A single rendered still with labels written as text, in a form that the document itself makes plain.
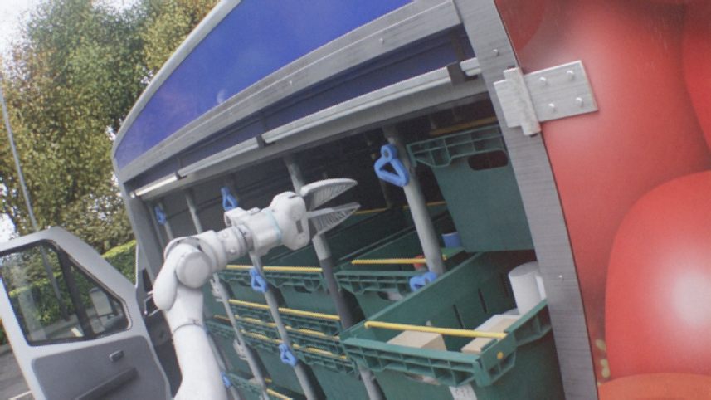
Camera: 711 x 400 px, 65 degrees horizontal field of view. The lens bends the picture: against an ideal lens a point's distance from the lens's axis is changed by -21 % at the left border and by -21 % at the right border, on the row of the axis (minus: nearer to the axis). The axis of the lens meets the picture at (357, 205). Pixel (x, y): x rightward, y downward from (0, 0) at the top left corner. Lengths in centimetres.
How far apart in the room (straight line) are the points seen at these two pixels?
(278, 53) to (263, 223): 37
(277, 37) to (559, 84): 72
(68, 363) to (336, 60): 319
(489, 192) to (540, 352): 35
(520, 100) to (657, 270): 30
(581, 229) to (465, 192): 47
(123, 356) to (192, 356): 322
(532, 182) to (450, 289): 51
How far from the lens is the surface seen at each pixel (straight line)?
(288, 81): 139
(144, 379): 443
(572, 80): 85
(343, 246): 232
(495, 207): 129
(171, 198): 318
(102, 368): 424
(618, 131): 83
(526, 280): 133
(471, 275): 145
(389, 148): 138
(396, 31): 108
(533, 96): 90
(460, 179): 133
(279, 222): 125
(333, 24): 123
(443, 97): 115
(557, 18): 85
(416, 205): 141
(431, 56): 115
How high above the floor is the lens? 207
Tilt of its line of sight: 7 degrees down
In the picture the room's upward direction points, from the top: 18 degrees counter-clockwise
